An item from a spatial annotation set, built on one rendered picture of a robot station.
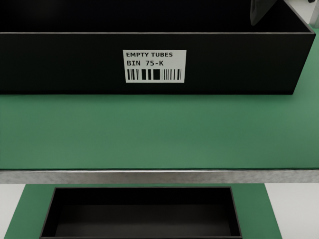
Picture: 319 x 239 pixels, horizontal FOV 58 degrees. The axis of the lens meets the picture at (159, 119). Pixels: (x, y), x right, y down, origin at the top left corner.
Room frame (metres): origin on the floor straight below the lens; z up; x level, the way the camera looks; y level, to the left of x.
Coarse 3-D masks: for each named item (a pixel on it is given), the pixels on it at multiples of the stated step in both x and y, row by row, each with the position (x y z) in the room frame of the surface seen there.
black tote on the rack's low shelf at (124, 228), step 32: (64, 192) 0.54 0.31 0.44; (96, 192) 0.54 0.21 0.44; (128, 192) 0.54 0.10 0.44; (160, 192) 0.54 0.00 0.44; (192, 192) 0.54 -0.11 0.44; (224, 192) 0.54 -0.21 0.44; (64, 224) 0.46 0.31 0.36; (96, 224) 0.46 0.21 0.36; (128, 224) 0.46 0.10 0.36; (160, 224) 0.46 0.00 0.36; (192, 224) 0.46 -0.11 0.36; (224, 224) 0.46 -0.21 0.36
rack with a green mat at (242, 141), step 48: (0, 96) 0.39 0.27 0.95; (48, 96) 0.39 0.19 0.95; (96, 96) 0.39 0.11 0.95; (144, 96) 0.39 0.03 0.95; (192, 96) 0.39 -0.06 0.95; (240, 96) 0.39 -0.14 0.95; (288, 96) 0.39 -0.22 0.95; (0, 144) 0.28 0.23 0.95; (48, 144) 0.28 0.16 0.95; (96, 144) 0.28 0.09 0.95; (144, 144) 0.28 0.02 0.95; (192, 144) 0.28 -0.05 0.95; (240, 144) 0.28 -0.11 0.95; (288, 144) 0.28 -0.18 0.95; (48, 192) 0.59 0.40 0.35; (240, 192) 0.59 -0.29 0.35
